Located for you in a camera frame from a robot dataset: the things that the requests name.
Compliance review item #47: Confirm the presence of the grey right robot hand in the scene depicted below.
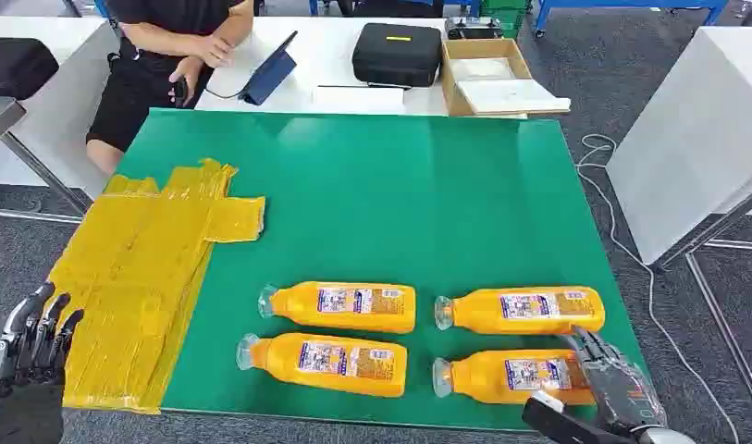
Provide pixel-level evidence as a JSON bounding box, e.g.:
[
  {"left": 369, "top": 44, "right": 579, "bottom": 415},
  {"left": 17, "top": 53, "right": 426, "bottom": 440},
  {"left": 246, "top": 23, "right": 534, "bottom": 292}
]
[{"left": 559, "top": 326, "right": 669, "bottom": 438}]

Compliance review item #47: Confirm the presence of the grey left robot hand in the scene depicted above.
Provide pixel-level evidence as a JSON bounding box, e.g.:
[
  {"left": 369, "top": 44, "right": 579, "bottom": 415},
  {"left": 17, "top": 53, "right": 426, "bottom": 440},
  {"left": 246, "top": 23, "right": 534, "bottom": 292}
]
[{"left": 0, "top": 281, "right": 86, "bottom": 444}]

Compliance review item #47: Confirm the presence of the orange drink bottle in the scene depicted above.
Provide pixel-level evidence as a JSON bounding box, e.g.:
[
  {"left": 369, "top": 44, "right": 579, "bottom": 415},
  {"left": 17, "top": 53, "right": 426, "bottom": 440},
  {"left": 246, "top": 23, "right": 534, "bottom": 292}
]
[
  {"left": 257, "top": 280, "right": 417, "bottom": 335},
  {"left": 431, "top": 349, "right": 598, "bottom": 407},
  {"left": 236, "top": 332, "right": 409, "bottom": 399},
  {"left": 434, "top": 286, "right": 607, "bottom": 336}
]

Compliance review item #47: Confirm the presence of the yellow plastic sheet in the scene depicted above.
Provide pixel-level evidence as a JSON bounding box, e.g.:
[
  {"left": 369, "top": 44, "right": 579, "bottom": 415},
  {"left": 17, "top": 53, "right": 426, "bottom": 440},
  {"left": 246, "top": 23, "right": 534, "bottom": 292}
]
[{"left": 46, "top": 157, "right": 267, "bottom": 415}]

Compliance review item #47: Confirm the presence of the white table with steel legs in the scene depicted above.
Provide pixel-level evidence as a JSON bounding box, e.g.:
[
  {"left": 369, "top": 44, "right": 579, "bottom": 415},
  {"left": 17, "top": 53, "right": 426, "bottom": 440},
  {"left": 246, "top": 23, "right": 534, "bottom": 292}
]
[{"left": 605, "top": 25, "right": 752, "bottom": 268}]

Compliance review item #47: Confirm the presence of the white side table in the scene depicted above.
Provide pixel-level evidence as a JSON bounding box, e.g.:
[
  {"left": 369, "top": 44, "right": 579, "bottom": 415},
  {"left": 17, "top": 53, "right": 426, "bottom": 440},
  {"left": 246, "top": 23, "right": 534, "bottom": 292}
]
[{"left": 0, "top": 15, "right": 120, "bottom": 201}]

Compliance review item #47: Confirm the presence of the green table mat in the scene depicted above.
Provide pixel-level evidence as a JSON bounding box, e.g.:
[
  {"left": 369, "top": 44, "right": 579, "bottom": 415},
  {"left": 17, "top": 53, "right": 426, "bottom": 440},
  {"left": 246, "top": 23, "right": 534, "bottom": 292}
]
[{"left": 115, "top": 108, "right": 649, "bottom": 432}]

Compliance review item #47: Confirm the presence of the white flat board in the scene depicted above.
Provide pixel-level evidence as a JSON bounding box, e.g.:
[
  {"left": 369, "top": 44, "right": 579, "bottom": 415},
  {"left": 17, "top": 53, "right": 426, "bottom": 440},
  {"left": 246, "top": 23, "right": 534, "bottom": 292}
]
[{"left": 456, "top": 78, "right": 572, "bottom": 117}]

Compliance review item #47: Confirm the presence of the black soft bag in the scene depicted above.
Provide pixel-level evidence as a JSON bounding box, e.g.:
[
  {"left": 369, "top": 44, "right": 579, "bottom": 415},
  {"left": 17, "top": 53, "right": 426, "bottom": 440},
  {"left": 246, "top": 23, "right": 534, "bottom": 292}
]
[{"left": 0, "top": 37, "right": 60, "bottom": 101}]

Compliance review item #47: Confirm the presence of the person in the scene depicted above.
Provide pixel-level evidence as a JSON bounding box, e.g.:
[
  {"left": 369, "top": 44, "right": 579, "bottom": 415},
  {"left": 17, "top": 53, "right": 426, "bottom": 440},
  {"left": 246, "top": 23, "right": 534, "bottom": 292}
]
[{"left": 86, "top": 0, "right": 255, "bottom": 177}]

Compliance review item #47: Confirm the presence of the cardboard box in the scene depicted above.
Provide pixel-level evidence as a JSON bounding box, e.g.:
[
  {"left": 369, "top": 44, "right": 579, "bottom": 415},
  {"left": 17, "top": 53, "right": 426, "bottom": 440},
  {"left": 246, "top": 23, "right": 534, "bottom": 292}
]
[{"left": 440, "top": 37, "right": 572, "bottom": 118}]

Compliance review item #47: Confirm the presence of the white foam sheet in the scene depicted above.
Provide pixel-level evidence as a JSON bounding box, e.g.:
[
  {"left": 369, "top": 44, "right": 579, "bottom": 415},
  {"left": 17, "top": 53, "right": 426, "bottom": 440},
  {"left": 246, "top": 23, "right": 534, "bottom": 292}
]
[{"left": 450, "top": 57, "right": 516, "bottom": 82}]

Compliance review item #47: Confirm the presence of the black remote controller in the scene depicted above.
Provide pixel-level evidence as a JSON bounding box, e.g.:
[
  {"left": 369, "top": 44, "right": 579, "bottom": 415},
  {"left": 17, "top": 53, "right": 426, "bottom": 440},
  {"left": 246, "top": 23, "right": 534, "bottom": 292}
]
[{"left": 444, "top": 16, "right": 504, "bottom": 41}]

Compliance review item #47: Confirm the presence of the green plastic crate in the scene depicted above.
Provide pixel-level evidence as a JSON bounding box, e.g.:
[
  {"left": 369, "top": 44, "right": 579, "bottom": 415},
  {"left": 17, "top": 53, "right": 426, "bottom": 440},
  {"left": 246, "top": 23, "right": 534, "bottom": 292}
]
[{"left": 478, "top": 0, "right": 532, "bottom": 39}]

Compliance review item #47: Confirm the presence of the blue tablet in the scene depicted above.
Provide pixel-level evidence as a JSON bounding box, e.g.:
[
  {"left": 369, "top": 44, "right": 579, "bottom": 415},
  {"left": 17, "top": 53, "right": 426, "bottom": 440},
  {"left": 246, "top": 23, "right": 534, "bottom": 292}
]
[{"left": 239, "top": 31, "right": 299, "bottom": 106}]

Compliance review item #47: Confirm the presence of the long white table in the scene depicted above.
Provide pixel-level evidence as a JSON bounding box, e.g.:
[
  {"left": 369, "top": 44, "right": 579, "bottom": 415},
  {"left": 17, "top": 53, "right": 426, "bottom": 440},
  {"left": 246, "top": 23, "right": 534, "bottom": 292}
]
[{"left": 194, "top": 16, "right": 572, "bottom": 118}]

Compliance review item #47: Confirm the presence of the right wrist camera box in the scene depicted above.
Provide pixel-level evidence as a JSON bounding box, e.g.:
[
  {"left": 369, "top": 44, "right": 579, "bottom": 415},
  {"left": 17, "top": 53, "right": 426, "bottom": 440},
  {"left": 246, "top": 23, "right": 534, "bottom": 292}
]
[{"left": 521, "top": 390, "right": 637, "bottom": 444}]

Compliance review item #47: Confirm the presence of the white floor cable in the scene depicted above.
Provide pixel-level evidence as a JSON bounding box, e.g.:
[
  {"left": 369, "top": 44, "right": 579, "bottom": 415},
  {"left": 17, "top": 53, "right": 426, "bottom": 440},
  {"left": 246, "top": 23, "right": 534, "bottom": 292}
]
[{"left": 574, "top": 133, "right": 742, "bottom": 444}]

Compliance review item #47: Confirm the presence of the black tablet cable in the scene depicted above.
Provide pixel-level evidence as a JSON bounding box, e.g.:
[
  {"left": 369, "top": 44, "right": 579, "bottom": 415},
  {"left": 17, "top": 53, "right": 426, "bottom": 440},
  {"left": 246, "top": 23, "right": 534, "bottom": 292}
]
[{"left": 204, "top": 85, "right": 248, "bottom": 101}]

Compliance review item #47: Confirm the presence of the blue metal frame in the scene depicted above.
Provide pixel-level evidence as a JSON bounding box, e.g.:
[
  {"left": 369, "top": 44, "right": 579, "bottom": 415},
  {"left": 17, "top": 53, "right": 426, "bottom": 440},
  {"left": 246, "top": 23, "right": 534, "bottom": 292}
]
[{"left": 533, "top": 0, "right": 731, "bottom": 38}]

